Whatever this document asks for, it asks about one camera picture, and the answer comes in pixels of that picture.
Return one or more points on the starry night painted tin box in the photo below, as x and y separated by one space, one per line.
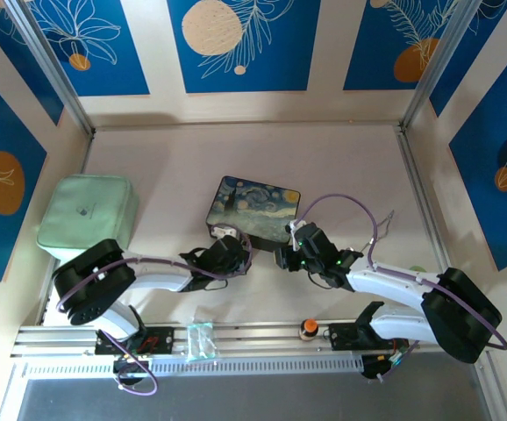
258 206

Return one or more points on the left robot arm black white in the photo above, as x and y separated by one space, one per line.
91 280

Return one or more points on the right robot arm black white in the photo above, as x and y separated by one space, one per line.
455 316

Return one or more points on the small bottle orange cap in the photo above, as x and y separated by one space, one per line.
309 326

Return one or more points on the clear plastic bag white pieces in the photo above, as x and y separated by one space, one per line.
201 342

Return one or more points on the small light green object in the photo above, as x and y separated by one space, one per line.
418 268

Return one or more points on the grey metal panel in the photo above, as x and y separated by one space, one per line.
258 399

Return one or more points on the mint green fabric pouch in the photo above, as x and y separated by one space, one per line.
82 210

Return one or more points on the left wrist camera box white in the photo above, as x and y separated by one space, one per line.
225 230

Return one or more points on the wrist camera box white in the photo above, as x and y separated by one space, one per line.
296 227
225 230

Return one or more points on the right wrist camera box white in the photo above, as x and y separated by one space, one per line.
296 227

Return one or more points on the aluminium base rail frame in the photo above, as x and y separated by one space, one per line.
258 335

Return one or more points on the aluminium side rail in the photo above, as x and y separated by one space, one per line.
411 166

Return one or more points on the aluminium corner post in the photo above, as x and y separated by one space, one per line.
437 61
52 70

